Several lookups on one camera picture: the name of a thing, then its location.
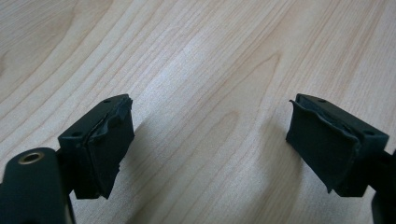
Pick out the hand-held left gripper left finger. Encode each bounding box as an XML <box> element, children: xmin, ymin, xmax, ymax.
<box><xmin>58</xmin><ymin>93</ymin><xmax>135</xmax><ymax>200</ymax></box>

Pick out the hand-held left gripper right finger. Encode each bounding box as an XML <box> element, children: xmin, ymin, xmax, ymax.
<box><xmin>285</xmin><ymin>92</ymin><xmax>390</xmax><ymax>198</ymax></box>

